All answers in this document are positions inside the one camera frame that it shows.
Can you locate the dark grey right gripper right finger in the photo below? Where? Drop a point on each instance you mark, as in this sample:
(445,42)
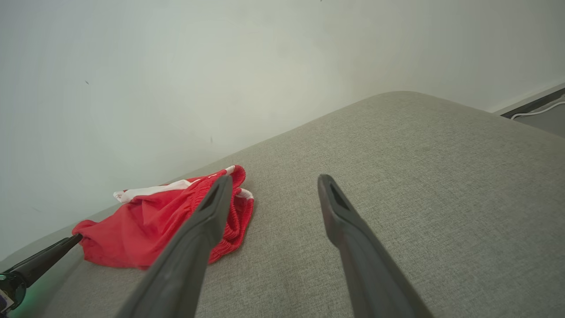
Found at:
(366,265)

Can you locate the white skirting board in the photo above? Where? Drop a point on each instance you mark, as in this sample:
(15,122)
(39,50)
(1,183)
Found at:
(529,99)

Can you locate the red shorts with white stripe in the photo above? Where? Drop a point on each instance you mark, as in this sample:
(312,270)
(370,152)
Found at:
(128,234)

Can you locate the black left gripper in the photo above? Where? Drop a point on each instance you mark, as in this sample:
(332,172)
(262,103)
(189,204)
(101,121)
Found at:
(11,291)

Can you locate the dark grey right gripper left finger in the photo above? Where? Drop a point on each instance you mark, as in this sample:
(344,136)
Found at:
(190,256)

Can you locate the grey fabric sofa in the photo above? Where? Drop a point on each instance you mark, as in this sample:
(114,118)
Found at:
(441,198)

